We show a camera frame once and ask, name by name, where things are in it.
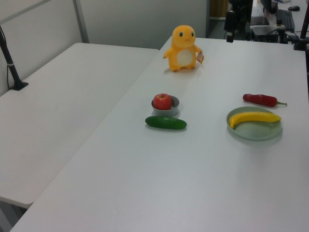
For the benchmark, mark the black computer mouse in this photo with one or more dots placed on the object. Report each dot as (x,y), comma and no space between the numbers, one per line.
(293,8)

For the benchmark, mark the black clamped stand pole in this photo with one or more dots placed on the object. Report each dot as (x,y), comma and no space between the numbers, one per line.
(303,26)

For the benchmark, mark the black camera stand pole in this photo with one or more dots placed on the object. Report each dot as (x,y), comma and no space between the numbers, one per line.
(12,70)

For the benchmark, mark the orange plush toy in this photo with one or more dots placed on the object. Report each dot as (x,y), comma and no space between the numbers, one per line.
(183,43)

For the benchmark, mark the black camera on mount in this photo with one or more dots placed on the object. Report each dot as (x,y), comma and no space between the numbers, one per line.
(230,20)

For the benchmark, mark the red chili pepper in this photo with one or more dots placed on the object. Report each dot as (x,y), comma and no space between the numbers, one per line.
(259,99)

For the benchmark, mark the green cucumber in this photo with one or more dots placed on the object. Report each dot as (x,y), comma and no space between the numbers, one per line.
(166,122)

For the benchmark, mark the grey box device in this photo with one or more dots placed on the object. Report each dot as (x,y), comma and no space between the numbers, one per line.
(262,30)

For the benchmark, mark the grey partition post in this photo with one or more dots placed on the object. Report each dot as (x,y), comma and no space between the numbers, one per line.
(80,21)

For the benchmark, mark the black keyboard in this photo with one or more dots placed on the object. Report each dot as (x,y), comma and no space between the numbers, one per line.
(286,18)

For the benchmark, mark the yellow banana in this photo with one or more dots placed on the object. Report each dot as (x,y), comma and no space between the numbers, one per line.
(256,116)

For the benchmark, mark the small metal bowl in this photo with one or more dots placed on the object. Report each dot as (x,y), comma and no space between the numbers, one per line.
(166,113)

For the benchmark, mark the pale green plate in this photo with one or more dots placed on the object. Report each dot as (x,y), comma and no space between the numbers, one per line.
(256,133)

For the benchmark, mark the red apple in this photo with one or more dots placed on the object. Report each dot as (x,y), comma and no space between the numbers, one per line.
(161,101)

